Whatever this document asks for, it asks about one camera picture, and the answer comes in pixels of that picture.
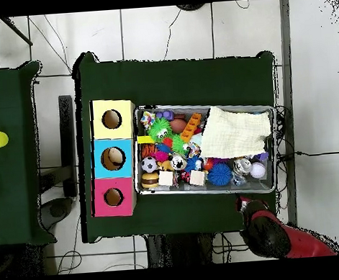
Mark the cream waffle cloth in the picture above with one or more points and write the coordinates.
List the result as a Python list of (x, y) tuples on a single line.
[(232, 134)]

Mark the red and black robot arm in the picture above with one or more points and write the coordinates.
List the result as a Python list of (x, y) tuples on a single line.
[(268, 237)]

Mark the silver mesh bin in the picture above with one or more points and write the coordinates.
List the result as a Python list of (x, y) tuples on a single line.
[(190, 189)]

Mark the wooden box with three holes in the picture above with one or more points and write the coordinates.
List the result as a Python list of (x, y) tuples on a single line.
[(104, 193)]

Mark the blue spiky ball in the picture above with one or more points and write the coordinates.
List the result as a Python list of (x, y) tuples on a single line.
[(219, 174)]

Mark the shiny dented silver can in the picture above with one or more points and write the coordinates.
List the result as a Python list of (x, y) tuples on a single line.
[(242, 166)]

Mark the white baseball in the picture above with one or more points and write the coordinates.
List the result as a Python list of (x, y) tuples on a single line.
[(258, 170)]

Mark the large wooden block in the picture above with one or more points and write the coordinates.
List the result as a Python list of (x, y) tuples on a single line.
[(197, 178)]

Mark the small wooden block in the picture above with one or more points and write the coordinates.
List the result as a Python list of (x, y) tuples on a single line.
[(165, 177)]

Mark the orange plastic block with holes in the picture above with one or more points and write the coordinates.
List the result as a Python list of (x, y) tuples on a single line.
[(190, 128)]

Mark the toy hamburger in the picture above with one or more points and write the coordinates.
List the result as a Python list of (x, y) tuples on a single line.
[(149, 180)]

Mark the small soccer ball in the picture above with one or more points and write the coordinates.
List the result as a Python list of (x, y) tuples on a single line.
[(149, 164)]

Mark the green spiky ball with eyes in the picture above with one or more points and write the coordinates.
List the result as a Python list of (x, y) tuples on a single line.
[(159, 129)]

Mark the dark green tablecloth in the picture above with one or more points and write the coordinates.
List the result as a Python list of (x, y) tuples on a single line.
[(168, 82), (15, 200)]

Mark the black rod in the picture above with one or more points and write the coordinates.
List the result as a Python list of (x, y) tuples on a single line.
[(17, 32)]

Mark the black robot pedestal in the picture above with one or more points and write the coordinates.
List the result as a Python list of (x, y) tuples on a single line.
[(177, 250)]

